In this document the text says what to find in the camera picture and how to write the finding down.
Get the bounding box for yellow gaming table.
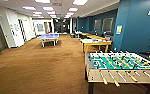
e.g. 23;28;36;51
79;37;113;55

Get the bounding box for small white table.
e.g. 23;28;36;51
73;30;83;40

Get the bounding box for low wooden table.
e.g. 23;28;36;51
79;31;93;37
86;33;107;41

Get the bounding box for blue ping pong table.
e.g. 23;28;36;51
35;32;61;48

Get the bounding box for interior glass window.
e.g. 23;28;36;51
93;18;103;33
102;17;114;34

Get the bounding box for ceiling light panel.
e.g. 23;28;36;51
72;0;89;6
46;10;57;15
33;0;52;5
32;11;44;16
65;12;75;17
67;7;80;13
22;5;37;11
42;6;56;12

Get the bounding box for wooden foosball table green field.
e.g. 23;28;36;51
84;50;150;94

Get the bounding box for yellow wall sign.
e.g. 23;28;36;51
115;25;123;36

